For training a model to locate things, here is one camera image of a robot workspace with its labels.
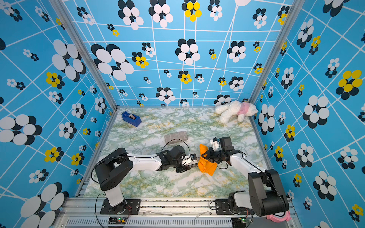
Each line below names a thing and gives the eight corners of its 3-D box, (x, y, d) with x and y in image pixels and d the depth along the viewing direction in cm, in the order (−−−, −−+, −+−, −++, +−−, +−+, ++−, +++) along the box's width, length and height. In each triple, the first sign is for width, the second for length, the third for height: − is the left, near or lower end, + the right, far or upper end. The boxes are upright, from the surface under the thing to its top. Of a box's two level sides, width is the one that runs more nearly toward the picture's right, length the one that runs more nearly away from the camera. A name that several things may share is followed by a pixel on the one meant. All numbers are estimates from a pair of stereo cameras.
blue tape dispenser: (123, 121, 114) (119, 115, 108) (127, 116, 117) (124, 110, 111) (137, 127, 110) (134, 121, 104) (141, 122, 113) (138, 116, 107)
